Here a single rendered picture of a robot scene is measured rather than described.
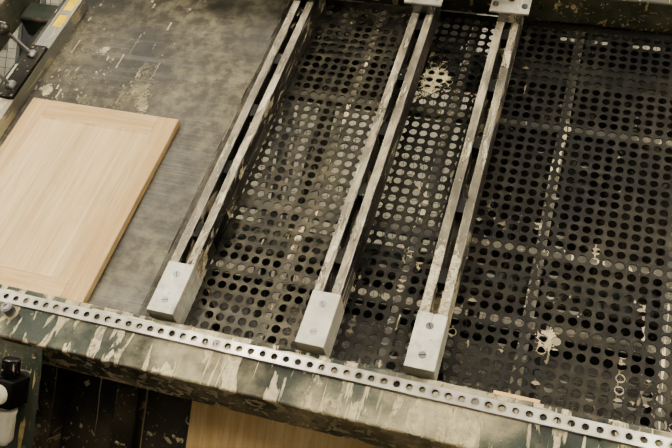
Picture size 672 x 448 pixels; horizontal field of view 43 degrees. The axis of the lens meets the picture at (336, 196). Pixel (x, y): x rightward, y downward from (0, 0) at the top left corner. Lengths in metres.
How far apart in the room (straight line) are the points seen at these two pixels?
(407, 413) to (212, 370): 0.40
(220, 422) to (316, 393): 0.41
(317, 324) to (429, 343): 0.23
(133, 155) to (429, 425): 1.03
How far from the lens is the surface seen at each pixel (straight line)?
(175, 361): 1.80
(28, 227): 2.17
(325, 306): 1.76
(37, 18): 2.81
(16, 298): 2.02
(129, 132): 2.26
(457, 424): 1.66
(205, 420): 2.07
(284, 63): 2.23
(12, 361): 1.92
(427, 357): 1.69
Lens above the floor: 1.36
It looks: 4 degrees down
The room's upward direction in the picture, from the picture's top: 8 degrees clockwise
